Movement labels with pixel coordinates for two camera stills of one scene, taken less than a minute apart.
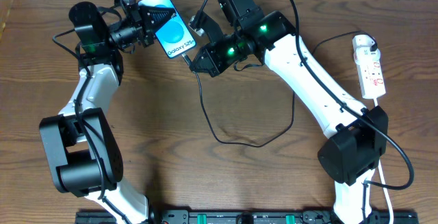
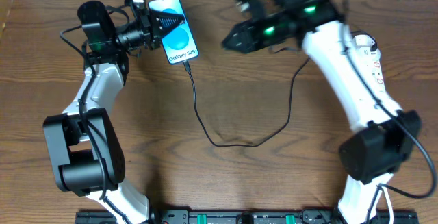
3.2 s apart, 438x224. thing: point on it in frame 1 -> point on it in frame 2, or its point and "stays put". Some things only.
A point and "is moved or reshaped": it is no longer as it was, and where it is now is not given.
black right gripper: [212, 51] -> [256, 32]
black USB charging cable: [293, 92] -> [259, 142]
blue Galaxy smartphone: [174, 36] is moved or reshaped
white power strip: [371, 80] stays put
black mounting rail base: [246, 216] stays put
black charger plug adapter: [374, 47] stays put
